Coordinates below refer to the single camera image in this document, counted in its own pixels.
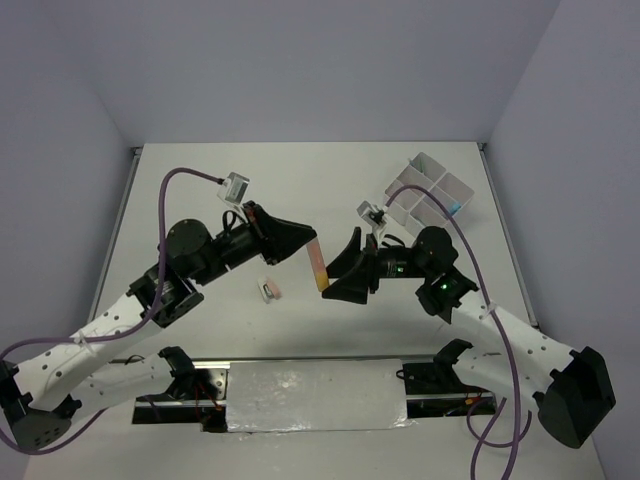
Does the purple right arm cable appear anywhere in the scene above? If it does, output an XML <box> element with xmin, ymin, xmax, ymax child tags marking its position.
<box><xmin>382</xmin><ymin>185</ymin><xmax>532</xmax><ymax>480</ymax></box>

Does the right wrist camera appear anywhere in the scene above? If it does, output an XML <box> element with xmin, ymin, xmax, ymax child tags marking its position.
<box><xmin>356</xmin><ymin>201</ymin><xmax>388</xmax><ymax>244</ymax></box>

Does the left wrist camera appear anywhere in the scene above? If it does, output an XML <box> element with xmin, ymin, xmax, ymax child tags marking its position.
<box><xmin>217</xmin><ymin>172</ymin><xmax>250</xmax><ymax>207</ymax></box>

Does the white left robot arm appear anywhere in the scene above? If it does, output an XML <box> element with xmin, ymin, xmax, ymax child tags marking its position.
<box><xmin>1</xmin><ymin>202</ymin><xmax>317</xmax><ymax>455</ymax></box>

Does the orange pink highlighter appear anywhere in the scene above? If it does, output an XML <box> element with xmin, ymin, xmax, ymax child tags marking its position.
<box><xmin>306</xmin><ymin>238</ymin><xmax>329</xmax><ymax>292</ymax></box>

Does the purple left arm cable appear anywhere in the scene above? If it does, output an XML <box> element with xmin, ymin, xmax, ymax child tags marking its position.
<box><xmin>0</xmin><ymin>168</ymin><xmax>224</xmax><ymax>455</ymax></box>

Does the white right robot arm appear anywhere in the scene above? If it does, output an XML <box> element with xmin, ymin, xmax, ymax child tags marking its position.
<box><xmin>322</xmin><ymin>226</ymin><xmax>616</xmax><ymax>449</ymax></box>

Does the clear compartment organizer box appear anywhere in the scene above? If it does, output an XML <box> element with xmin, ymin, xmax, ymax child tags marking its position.
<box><xmin>383</xmin><ymin>152</ymin><xmax>475</xmax><ymax>236</ymax></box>

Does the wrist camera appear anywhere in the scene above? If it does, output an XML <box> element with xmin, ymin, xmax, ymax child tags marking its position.
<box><xmin>356</xmin><ymin>201</ymin><xmax>388</xmax><ymax>244</ymax></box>
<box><xmin>217</xmin><ymin>172</ymin><xmax>250</xmax><ymax>207</ymax></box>

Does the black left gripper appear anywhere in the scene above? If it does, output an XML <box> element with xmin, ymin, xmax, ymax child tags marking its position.
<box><xmin>193</xmin><ymin>200</ymin><xmax>317</xmax><ymax>286</ymax></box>

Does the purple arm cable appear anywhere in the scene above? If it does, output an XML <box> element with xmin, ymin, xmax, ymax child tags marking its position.
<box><xmin>0</xmin><ymin>168</ymin><xmax>224</xmax><ymax>455</ymax></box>
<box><xmin>382</xmin><ymin>185</ymin><xmax>532</xmax><ymax>480</ymax></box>

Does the silver foil panel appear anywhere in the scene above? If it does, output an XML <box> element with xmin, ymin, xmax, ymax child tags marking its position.
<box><xmin>226</xmin><ymin>359</ymin><xmax>409</xmax><ymax>433</ymax></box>

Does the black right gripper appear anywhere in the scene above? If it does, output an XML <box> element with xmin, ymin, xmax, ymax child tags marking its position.
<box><xmin>320</xmin><ymin>226</ymin><xmax>431</xmax><ymax>303</ymax></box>

